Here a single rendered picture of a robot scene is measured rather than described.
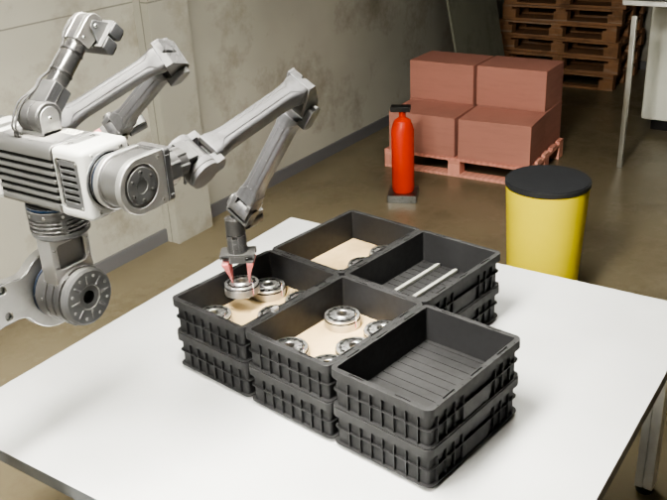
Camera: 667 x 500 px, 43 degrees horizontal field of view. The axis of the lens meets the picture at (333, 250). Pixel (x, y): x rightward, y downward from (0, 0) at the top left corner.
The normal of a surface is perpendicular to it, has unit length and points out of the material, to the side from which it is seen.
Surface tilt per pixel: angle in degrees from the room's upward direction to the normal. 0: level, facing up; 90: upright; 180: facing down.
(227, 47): 90
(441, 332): 90
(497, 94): 90
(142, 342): 0
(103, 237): 90
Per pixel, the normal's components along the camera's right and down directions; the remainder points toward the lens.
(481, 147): -0.48, 0.39
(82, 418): -0.04, -0.91
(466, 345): -0.66, 0.35
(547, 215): -0.20, 0.47
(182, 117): 0.83, 0.20
